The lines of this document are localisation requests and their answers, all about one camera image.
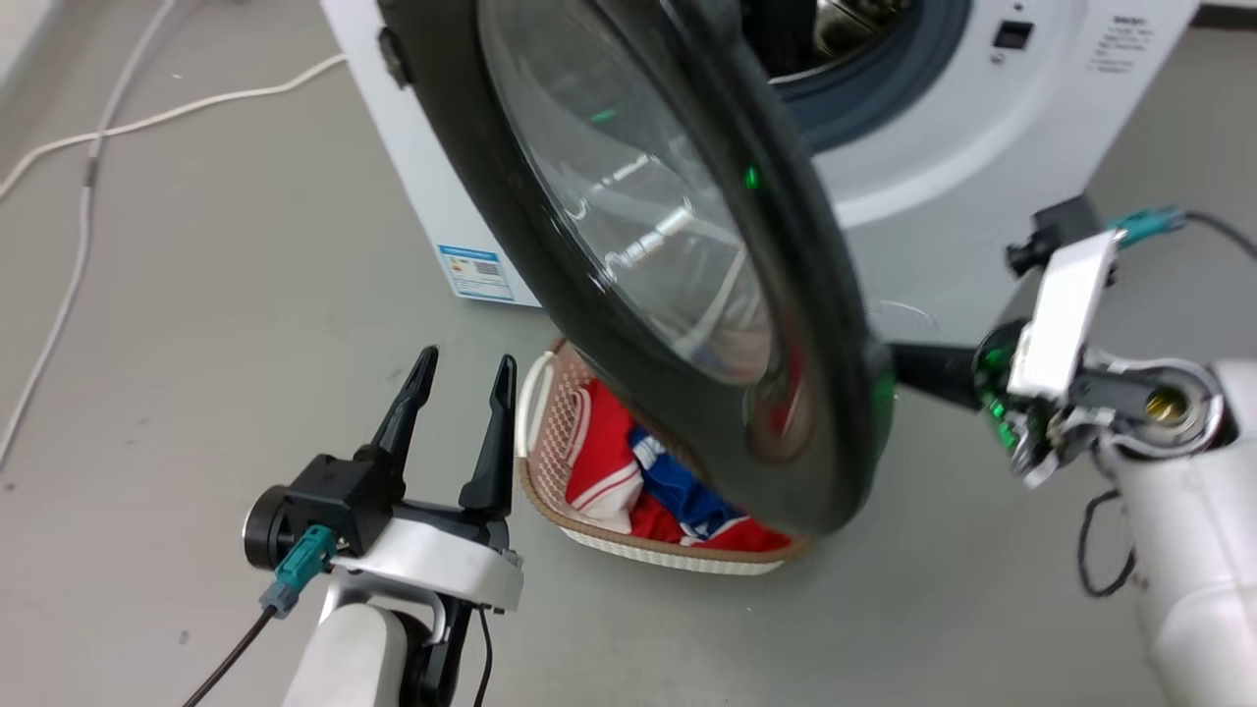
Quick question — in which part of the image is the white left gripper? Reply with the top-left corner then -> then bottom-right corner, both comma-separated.
329,346 -> 525,616

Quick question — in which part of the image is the black cable teal plug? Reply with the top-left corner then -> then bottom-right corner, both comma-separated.
1110,204 -> 1257,262
182,524 -> 340,707

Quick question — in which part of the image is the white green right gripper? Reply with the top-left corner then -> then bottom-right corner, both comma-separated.
887,231 -> 1122,490

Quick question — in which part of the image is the blue white energy label sticker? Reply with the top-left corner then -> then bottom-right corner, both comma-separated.
437,244 -> 518,304

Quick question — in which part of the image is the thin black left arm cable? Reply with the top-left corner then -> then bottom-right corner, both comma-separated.
473,607 -> 494,707

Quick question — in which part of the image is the red white garment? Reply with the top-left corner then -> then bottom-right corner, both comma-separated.
565,378 -> 794,553

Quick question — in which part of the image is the blue white garment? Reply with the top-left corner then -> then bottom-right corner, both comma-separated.
628,427 -> 747,543

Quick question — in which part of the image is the black cable teal plug left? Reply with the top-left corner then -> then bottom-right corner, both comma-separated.
182,524 -> 340,707

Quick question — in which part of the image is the black looped right arm cable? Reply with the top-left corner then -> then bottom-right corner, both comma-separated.
1076,488 -> 1140,599

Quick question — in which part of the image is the black round glass washer door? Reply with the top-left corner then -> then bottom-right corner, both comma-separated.
376,0 -> 897,537

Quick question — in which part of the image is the white front-load washing machine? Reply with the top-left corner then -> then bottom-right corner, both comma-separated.
319,0 -> 1204,345

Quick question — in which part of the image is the white power cable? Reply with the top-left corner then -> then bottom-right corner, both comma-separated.
0,54 -> 350,199

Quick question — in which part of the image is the white brown woven laundry basket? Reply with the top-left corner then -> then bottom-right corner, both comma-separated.
515,339 -> 812,577

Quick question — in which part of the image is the grey white thin cable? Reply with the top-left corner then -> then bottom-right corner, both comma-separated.
0,0 -> 180,468

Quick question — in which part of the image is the black cable teal plug right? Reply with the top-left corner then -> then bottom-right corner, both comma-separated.
1110,204 -> 1257,262

